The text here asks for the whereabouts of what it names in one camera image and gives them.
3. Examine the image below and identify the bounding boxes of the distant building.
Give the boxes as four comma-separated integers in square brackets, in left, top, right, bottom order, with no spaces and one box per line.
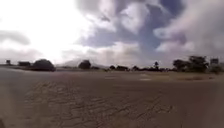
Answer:
[209,58,220,67]

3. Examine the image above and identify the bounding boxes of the low dark bushes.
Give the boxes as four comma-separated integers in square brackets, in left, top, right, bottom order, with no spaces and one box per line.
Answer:
[17,61,33,69]

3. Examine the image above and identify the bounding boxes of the dry grass verge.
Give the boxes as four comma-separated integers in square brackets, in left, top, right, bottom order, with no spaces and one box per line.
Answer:
[139,71,224,83]

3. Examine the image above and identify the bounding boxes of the dark round tree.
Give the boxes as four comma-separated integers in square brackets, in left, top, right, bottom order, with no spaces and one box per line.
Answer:
[78,59,92,70]

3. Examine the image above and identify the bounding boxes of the clump of dark trees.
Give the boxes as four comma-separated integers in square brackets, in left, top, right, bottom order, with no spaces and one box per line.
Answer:
[172,55,210,74]

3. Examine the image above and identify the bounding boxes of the distant row of low trees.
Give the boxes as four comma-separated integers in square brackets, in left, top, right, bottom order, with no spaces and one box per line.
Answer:
[109,64,173,73]

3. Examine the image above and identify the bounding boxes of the grey-brown asphalt road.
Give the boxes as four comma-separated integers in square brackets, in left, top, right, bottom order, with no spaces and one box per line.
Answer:
[0,67,224,128]

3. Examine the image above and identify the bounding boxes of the large dark round bush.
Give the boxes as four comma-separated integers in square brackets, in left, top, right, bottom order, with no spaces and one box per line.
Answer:
[31,58,57,72]

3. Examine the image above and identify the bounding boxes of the slim tall tree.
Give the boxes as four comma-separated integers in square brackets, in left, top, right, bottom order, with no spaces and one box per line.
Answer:
[153,61,160,71]

